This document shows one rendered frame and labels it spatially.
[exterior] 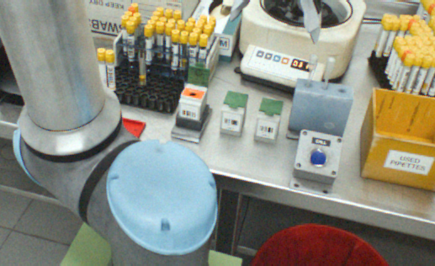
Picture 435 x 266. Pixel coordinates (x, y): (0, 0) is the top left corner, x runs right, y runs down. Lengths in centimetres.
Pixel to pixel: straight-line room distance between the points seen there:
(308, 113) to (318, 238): 55
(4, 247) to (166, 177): 146
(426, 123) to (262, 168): 31
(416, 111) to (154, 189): 62
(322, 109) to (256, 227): 73
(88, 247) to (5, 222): 128
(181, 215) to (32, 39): 22
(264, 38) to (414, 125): 34
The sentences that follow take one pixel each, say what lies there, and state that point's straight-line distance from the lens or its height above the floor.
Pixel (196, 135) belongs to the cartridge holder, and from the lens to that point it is 97.
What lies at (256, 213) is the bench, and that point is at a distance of 167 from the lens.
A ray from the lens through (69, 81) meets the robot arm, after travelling 53.
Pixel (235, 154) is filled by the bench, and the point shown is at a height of 87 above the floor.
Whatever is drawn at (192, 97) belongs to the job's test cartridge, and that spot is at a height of 95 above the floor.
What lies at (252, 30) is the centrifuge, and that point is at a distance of 113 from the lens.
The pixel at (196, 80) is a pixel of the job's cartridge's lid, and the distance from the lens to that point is 98.
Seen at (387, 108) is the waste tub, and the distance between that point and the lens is 104.
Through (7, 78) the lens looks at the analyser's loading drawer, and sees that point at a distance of 110.
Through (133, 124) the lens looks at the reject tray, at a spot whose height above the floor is 88.
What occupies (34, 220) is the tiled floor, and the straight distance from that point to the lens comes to 203.
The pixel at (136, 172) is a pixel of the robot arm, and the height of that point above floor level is 114.
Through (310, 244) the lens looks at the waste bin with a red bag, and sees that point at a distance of 148.
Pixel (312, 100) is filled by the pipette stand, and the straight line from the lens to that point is 97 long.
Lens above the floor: 154
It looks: 39 degrees down
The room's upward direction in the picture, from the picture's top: 2 degrees clockwise
